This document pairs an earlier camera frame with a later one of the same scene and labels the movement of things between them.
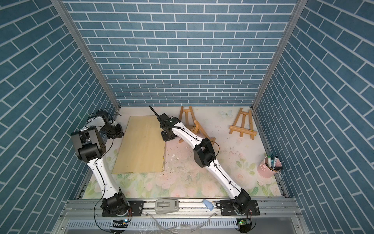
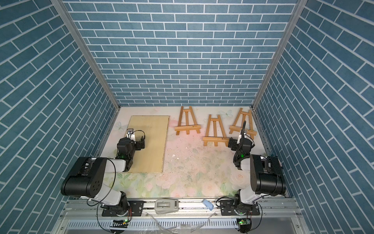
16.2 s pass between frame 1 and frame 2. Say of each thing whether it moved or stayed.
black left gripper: moved
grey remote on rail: stayed
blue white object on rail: stayed
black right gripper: moved
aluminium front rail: stayed
